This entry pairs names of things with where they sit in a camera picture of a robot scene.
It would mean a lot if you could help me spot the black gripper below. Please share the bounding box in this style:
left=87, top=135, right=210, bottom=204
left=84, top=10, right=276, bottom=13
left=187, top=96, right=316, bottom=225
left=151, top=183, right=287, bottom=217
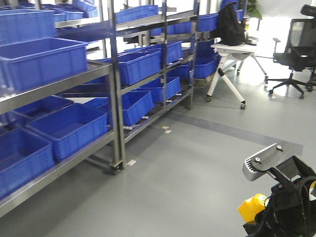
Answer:
left=243, top=156, right=316, bottom=237

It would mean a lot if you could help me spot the yellow studded toy brick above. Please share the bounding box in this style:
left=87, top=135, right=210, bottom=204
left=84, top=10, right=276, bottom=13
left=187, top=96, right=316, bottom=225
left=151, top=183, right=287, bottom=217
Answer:
left=237, top=194, right=268, bottom=223

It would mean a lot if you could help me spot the blue bin lower shelf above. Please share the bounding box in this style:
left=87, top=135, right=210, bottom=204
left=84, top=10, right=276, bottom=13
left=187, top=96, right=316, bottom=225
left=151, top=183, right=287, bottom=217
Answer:
left=26, top=103, right=108, bottom=162

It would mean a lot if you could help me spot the blue bin on shelf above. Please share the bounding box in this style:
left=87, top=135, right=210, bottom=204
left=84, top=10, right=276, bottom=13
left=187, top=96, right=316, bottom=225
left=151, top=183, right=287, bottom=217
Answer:
left=0, top=38, right=87, bottom=92

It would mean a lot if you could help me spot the black mesh office chair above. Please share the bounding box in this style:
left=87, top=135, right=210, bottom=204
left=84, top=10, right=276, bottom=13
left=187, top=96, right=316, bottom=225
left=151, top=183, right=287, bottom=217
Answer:
left=269, top=4, right=316, bottom=99

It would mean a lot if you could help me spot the white office desk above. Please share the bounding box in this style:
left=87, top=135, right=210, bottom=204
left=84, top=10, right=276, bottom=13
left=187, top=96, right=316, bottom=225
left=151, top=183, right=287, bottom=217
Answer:
left=205, top=43, right=269, bottom=110

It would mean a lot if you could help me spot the black backpack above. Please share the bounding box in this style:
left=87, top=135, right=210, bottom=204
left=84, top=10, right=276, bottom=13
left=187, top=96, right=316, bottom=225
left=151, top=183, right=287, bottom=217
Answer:
left=217, top=3, right=245, bottom=46

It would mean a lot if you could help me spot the stainless steel shelving rack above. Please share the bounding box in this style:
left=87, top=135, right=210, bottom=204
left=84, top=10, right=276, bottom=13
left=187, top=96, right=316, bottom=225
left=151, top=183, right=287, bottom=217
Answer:
left=0, top=0, right=223, bottom=218

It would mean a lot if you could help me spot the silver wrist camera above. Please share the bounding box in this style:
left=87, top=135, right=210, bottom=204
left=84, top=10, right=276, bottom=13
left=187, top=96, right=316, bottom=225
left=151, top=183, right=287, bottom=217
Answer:
left=242, top=141, right=296, bottom=182

